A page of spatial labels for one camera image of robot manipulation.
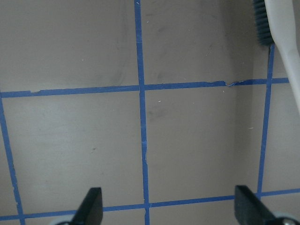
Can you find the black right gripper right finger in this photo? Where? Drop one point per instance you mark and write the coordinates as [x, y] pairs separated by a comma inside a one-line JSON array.
[[249, 210]]

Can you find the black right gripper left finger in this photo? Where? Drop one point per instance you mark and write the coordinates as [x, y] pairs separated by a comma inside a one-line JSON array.
[[90, 211]]

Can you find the white hand brush dark bristles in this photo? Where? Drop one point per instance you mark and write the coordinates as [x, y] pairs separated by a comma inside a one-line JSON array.
[[275, 24]]

